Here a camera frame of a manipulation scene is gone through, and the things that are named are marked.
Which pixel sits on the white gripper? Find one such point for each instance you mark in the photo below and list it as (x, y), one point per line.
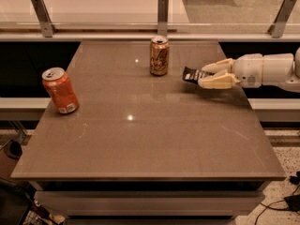
(248, 68)

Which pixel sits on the black rxbar chocolate bar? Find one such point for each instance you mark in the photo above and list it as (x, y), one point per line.
(191, 75)

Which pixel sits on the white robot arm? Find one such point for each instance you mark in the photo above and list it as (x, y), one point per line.
(280, 70)

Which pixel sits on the gold patterned soda can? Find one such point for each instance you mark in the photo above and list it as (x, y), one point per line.
(159, 55)

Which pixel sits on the red coke can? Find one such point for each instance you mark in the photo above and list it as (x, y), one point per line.
(58, 85)

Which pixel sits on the black power adapter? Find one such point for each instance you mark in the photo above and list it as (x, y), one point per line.
(293, 202)

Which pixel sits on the dark round stool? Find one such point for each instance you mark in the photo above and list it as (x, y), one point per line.
(13, 150)

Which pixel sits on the right metal railing bracket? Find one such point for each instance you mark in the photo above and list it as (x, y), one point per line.
(277, 28)

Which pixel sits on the metal railing bracket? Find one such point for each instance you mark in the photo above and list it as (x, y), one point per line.
(45, 23)
(277, 28)
(162, 17)

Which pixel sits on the middle metal railing bracket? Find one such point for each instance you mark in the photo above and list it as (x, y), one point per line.
(162, 17)

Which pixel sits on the left metal railing bracket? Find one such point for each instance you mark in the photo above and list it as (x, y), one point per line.
(45, 23)

